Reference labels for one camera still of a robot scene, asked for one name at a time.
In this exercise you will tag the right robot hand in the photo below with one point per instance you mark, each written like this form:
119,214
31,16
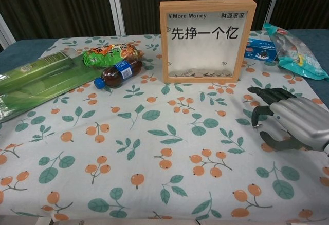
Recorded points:
303,117

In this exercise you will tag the silver coin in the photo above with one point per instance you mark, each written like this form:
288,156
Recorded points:
257,126

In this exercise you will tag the teal snack bag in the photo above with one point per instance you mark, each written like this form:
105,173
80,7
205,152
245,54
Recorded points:
295,50

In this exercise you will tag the blue cookie box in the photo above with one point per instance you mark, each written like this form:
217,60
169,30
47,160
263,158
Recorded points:
259,49

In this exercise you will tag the floral print tablecloth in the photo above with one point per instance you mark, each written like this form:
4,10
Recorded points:
159,145

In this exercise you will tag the small cola bottle blue cap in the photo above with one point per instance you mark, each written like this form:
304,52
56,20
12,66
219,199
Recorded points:
115,74

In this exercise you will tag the green orange snack bag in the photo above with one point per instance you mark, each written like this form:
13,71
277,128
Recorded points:
110,54

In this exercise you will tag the green transparent gift box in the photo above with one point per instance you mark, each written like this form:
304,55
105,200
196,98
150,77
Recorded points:
38,81

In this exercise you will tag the wooden frame money box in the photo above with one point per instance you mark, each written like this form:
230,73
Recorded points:
205,55

